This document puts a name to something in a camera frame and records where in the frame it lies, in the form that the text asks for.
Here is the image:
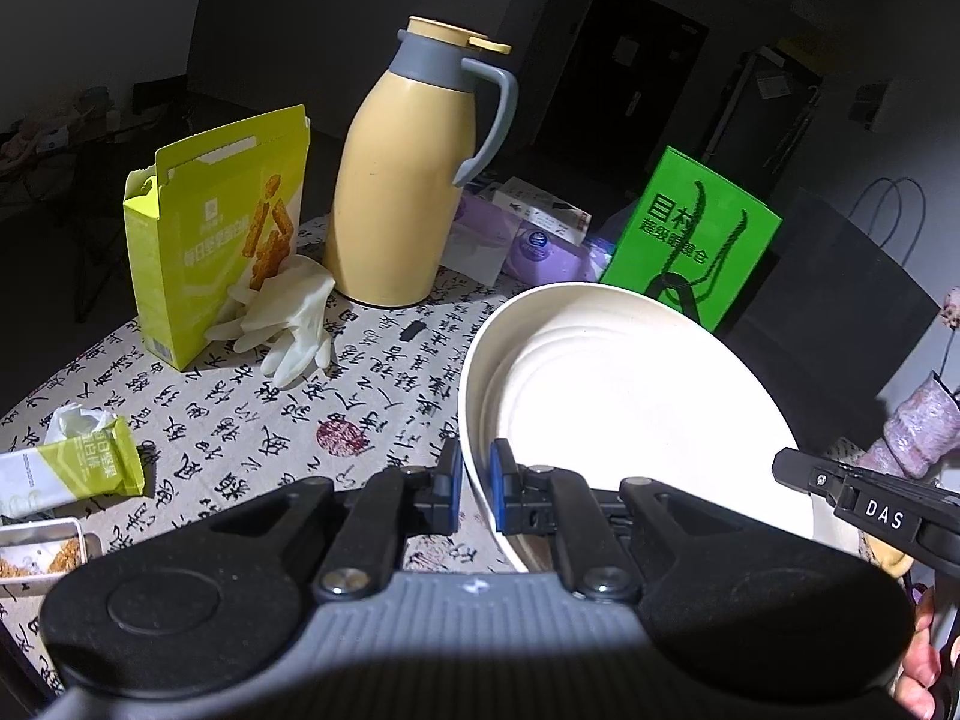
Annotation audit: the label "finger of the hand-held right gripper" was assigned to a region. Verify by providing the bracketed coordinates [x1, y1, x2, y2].
[772, 448, 852, 507]

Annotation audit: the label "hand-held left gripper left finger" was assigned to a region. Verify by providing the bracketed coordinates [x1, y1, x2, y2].
[199, 439, 462, 605]

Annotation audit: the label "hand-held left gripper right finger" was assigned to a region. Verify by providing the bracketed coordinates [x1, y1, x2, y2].
[489, 439, 752, 605]

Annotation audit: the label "cream plate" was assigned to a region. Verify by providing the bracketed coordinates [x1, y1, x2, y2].
[457, 281, 820, 575]

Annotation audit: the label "person's right hand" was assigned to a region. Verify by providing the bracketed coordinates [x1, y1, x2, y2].
[896, 585, 944, 713]

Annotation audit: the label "purple ceramic vase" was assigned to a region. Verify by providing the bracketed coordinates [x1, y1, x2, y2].
[862, 375, 960, 481]

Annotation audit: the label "black paper bag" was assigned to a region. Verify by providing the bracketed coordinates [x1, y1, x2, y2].
[727, 176, 947, 451]

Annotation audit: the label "calligraphy print tablecloth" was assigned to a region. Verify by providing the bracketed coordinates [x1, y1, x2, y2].
[0, 214, 901, 698]

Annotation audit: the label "white paper sheet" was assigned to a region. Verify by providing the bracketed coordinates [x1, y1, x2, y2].
[442, 231, 511, 287]

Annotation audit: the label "white rubber gloves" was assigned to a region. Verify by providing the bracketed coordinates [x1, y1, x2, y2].
[204, 255, 336, 389]

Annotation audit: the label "purple tissue pack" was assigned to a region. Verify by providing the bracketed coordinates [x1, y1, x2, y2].
[502, 219, 612, 282]
[457, 191, 526, 256]

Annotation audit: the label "green paper bag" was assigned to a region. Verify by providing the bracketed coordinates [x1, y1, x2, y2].
[600, 146, 783, 335]

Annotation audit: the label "white flat box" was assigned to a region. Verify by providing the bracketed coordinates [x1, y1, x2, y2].
[491, 176, 593, 245]

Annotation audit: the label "yellow thermos jug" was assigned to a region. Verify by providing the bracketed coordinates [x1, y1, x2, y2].
[322, 15, 520, 308]

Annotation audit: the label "yellow-green snack box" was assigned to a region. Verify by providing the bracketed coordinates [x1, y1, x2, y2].
[122, 105, 312, 372]

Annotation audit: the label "green white snack wrapper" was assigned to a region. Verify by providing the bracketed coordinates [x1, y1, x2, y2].
[0, 403, 147, 518]

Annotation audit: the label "metal tray with snacks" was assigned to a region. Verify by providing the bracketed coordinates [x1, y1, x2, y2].
[0, 517, 102, 587]

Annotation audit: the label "dark door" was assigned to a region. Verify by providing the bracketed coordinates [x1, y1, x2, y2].
[540, 0, 710, 188]

